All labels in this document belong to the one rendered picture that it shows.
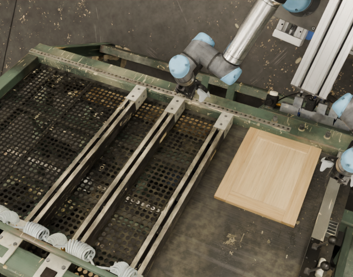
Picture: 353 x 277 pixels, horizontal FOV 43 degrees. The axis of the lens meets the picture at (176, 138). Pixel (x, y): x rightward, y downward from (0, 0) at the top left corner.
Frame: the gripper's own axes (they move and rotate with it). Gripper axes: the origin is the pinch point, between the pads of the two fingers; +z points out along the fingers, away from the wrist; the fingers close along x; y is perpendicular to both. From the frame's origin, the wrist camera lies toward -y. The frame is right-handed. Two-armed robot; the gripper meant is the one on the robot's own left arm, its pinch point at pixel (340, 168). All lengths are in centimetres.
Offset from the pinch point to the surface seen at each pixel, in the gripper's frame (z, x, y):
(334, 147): 42.8, -3.8, -16.6
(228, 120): 42, -55, -4
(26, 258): -15, -88, 91
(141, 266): -6, -48, 72
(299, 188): 30.7, -9.1, 10.7
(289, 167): 36.8, -17.4, 3.6
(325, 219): 20.9, 6.2, 18.3
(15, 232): -27, -92, 82
